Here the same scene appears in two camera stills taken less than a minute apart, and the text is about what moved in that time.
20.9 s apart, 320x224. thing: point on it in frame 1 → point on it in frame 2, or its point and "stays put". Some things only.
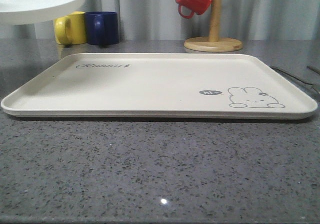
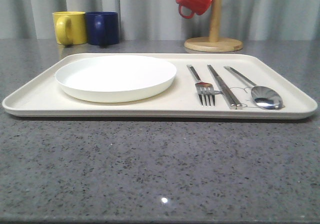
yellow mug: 71,29 stays put
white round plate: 22,2 → 116,78
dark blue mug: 102,28 stays put
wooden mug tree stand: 213,43 stays put
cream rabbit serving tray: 176,86 stays put
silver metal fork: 316,86 → 203,88
